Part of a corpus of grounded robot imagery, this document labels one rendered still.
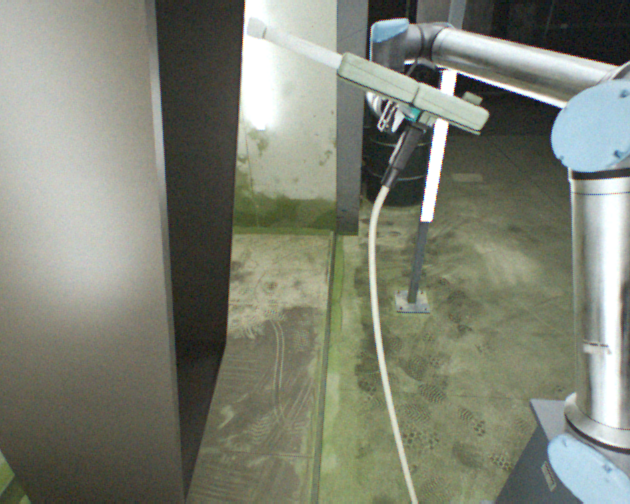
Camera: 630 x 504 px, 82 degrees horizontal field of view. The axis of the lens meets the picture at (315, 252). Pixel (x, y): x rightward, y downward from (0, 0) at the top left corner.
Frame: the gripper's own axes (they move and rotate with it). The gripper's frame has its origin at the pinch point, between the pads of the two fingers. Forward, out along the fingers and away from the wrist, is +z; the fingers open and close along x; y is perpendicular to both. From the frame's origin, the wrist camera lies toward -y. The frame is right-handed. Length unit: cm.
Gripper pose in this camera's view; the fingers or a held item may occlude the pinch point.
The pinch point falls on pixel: (422, 115)
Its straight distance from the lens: 79.0
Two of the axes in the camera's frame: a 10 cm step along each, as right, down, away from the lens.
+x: -9.3, -2.8, -2.3
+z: 0.4, 5.5, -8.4
